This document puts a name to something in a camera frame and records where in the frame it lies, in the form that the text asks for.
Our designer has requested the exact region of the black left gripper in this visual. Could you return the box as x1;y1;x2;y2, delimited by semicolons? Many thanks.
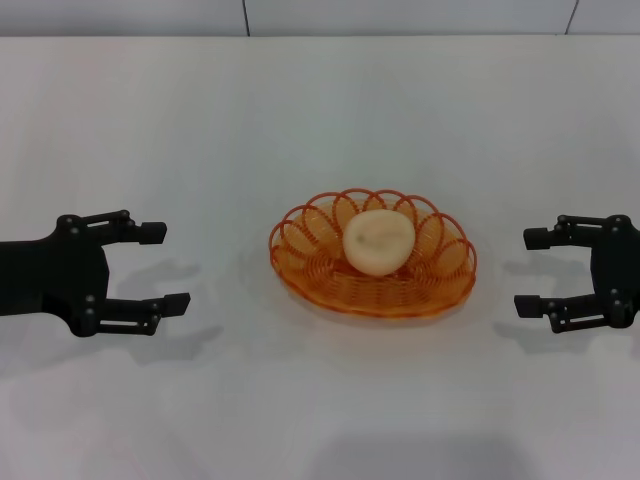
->
0;209;193;338

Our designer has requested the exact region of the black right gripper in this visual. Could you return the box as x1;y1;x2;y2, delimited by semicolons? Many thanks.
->
513;213;640;335

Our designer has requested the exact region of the orange woven plastic basket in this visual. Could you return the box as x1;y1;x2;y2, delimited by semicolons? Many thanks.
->
269;188;478;321

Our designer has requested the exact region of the pale round bread bun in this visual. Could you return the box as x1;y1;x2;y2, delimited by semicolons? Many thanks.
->
342;209;417;277

